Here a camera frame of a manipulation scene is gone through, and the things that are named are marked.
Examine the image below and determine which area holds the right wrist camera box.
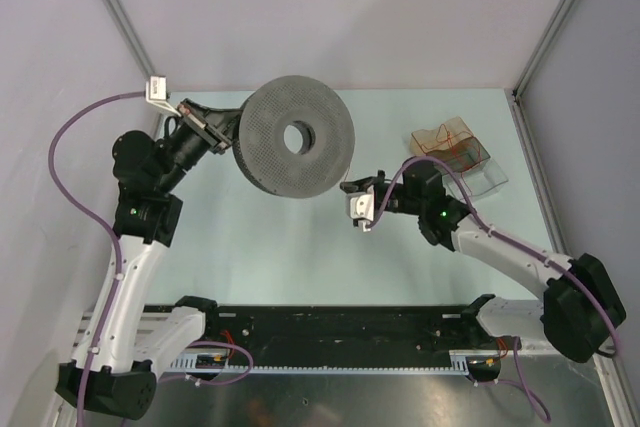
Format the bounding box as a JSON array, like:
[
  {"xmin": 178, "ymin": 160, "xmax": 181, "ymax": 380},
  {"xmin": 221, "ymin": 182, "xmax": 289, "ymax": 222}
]
[{"xmin": 346, "ymin": 187, "xmax": 375, "ymax": 232}]

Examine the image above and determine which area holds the left aluminium frame post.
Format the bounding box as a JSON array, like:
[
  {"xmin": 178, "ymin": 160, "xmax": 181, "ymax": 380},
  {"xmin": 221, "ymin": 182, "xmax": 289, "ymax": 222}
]
[{"xmin": 102, "ymin": 0, "xmax": 157, "ymax": 78}]

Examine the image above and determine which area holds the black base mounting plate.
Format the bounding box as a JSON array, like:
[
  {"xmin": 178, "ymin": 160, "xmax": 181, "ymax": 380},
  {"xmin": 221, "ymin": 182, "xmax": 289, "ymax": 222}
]
[{"xmin": 200, "ymin": 295, "xmax": 513, "ymax": 372}]

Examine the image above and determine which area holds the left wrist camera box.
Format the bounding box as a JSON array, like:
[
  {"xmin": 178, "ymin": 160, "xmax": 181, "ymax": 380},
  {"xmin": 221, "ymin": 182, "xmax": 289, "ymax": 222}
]
[{"xmin": 145, "ymin": 76, "xmax": 178, "ymax": 116}]

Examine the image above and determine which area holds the clear plastic bin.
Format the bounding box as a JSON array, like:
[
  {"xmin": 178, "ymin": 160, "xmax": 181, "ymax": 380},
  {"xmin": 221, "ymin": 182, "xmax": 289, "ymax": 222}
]
[{"xmin": 437, "ymin": 139, "xmax": 509, "ymax": 200}]

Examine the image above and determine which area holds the grey slotted cable duct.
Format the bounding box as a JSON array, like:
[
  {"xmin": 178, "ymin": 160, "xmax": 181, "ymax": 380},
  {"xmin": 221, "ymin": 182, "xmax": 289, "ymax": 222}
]
[{"xmin": 167, "ymin": 351, "xmax": 471, "ymax": 376}]

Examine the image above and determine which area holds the aluminium frame post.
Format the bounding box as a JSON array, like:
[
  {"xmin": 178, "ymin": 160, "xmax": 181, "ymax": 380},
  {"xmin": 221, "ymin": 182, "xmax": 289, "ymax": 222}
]
[
  {"xmin": 102, "ymin": 0, "xmax": 157, "ymax": 78},
  {"xmin": 509, "ymin": 0, "xmax": 606, "ymax": 98}
]

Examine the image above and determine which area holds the red thin cable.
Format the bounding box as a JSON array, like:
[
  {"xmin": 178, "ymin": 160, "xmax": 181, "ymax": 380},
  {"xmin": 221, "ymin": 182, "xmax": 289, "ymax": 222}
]
[{"xmin": 419, "ymin": 124, "xmax": 484, "ymax": 178}]

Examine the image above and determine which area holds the black cable spool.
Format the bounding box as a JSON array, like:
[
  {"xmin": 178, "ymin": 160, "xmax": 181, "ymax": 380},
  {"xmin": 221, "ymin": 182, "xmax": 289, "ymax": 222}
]
[{"xmin": 233, "ymin": 75, "xmax": 356, "ymax": 199}]

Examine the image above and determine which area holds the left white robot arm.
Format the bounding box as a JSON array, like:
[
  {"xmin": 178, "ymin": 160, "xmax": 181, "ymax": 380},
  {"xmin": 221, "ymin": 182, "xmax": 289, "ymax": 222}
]
[{"xmin": 48, "ymin": 99, "xmax": 241, "ymax": 426}]

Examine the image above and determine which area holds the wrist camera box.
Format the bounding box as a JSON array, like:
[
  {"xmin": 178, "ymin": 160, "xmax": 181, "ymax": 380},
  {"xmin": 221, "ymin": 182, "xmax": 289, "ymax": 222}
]
[
  {"xmin": 145, "ymin": 76, "xmax": 178, "ymax": 116},
  {"xmin": 346, "ymin": 187, "xmax": 375, "ymax": 232}
]

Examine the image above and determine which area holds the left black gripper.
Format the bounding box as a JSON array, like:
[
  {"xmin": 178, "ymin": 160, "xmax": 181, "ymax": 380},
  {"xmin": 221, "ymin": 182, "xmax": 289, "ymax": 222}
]
[{"xmin": 155, "ymin": 98, "xmax": 258, "ymax": 193}]

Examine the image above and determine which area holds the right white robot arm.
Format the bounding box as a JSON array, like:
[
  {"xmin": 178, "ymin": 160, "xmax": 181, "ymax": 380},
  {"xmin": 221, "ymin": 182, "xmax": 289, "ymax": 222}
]
[{"xmin": 340, "ymin": 156, "xmax": 626, "ymax": 363}]

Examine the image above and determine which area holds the right aluminium frame post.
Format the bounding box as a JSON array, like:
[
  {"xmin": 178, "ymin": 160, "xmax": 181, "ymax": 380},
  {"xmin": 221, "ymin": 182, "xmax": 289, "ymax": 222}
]
[{"xmin": 509, "ymin": 0, "xmax": 606, "ymax": 98}]

